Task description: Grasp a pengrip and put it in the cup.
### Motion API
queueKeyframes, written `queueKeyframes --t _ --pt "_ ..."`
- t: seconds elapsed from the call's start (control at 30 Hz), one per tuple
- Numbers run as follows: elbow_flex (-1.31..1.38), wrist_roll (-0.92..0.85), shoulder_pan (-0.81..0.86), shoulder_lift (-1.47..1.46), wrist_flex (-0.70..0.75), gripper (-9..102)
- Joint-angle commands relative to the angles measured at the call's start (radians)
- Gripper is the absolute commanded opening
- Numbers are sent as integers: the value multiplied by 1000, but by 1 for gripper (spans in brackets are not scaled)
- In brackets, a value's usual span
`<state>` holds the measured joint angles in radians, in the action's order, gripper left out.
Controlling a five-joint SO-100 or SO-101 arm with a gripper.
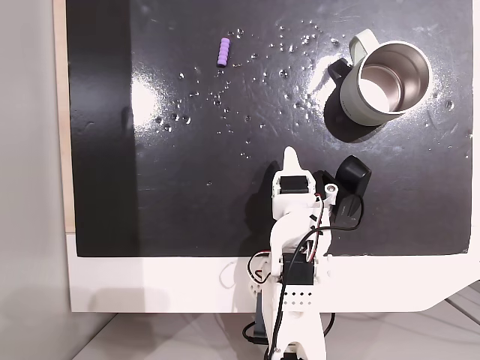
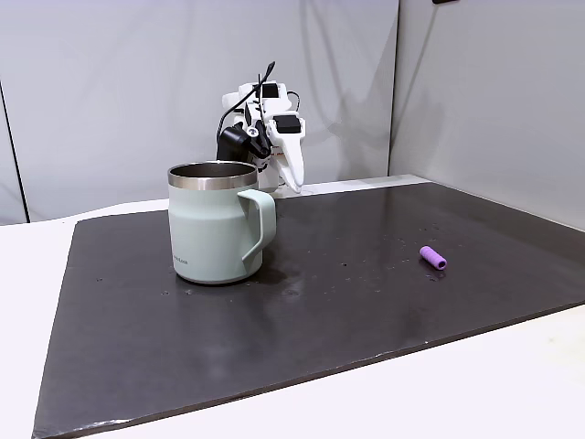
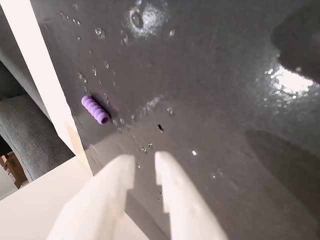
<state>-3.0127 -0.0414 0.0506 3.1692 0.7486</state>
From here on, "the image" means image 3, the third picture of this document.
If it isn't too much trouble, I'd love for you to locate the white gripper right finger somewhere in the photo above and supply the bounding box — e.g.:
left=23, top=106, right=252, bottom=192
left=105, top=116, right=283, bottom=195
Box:
left=154, top=151, right=229, bottom=240

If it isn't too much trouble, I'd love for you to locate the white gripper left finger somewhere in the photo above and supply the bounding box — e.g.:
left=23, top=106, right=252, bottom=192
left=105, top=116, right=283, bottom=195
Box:
left=46, top=154, right=136, bottom=240

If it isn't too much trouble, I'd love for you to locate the purple ribbed pen grip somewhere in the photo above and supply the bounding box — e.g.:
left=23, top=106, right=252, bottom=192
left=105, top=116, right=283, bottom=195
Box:
left=81, top=94, right=111, bottom=126

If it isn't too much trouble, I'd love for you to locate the brown cardboard box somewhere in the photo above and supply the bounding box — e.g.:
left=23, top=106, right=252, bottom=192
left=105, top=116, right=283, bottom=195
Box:
left=0, top=152, right=29, bottom=189

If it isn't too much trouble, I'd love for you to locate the black glossy mat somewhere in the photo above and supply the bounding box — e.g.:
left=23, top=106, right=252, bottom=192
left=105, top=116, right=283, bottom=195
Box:
left=29, top=0, right=320, bottom=240

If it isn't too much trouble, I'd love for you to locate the grey fabric sofa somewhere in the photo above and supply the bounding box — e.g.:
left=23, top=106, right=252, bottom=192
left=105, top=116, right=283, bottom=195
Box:
left=0, top=7, right=76, bottom=183

